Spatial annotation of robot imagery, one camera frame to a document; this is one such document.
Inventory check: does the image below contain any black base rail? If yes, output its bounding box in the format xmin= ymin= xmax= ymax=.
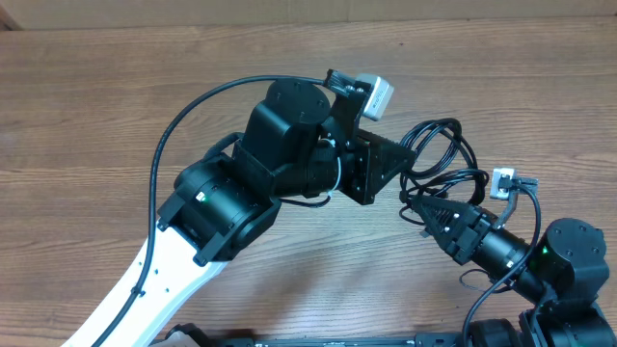
xmin=150 ymin=323 xmax=465 ymax=347

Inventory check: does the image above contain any black usb cable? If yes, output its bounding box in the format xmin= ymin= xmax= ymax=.
xmin=397 ymin=118 xmax=491 ymax=238

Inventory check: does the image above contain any black left camera cable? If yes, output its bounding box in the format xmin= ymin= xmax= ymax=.
xmin=91 ymin=69 xmax=358 ymax=347

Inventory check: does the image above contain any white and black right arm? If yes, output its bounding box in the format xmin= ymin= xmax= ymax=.
xmin=408 ymin=196 xmax=616 ymax=347

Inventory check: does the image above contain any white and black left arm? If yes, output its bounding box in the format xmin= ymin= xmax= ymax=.
xmin=68 ymin=71 xmax=415 ymax=346

